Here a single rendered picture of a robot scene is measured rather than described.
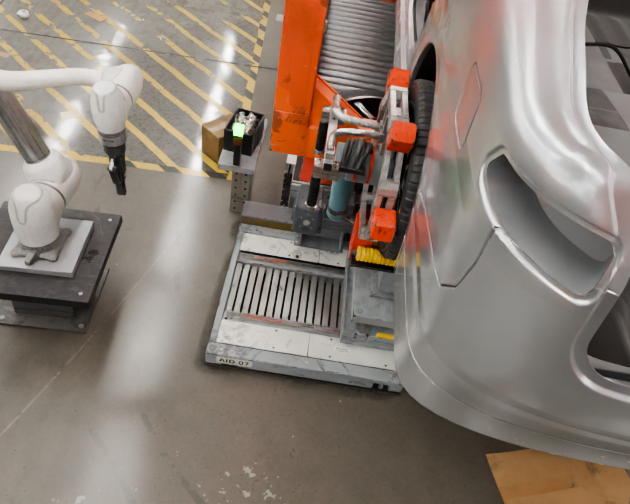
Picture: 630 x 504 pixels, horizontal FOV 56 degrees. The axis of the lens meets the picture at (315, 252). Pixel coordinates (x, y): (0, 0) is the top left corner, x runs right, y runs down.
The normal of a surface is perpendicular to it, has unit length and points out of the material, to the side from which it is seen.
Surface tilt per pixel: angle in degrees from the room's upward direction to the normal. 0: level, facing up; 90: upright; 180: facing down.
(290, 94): 90
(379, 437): 0
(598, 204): 72
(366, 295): 0
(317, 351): 0
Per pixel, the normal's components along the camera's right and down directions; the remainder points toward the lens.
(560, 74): -0.15, -0.55
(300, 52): -0.09, 0.70
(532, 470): 0.15, -0.69
